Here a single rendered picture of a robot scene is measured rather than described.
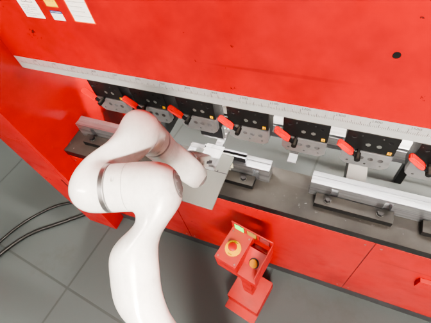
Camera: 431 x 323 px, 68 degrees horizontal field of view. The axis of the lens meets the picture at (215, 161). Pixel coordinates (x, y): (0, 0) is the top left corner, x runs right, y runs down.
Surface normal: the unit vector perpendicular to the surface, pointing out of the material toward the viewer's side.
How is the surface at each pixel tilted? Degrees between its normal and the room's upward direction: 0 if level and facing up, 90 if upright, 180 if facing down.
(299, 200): 0
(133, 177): 11
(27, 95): 90
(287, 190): 0
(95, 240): 0
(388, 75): 90
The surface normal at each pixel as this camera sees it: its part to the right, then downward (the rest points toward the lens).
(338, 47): -0.36, 0.80
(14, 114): 0.92, 0.23
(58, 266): -0.14, -0.56
